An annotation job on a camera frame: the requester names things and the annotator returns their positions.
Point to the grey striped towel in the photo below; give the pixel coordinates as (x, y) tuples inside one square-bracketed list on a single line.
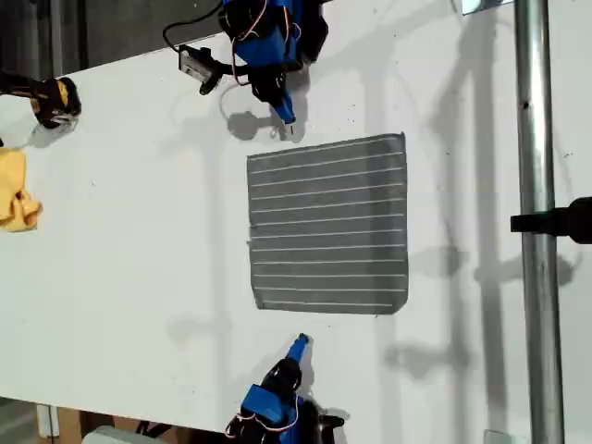
[(328, 222)]

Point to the white box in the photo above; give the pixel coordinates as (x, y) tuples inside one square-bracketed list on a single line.
[(111, 435)]

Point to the brown cardboard box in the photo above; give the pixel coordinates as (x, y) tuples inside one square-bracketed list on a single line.
[(69, 423)]

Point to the yellow cloth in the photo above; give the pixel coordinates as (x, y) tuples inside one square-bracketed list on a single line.
[(14, 194)]

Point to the black clamp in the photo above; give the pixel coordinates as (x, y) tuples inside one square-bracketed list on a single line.
[(555, 222)]

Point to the gripper camera stalk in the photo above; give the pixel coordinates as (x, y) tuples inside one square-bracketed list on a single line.
[(217, 74)]

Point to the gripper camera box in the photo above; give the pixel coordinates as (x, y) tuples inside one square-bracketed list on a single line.
[(194, 62), (330, 421)]

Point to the steel post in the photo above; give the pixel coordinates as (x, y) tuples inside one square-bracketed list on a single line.
[(536, 139)]

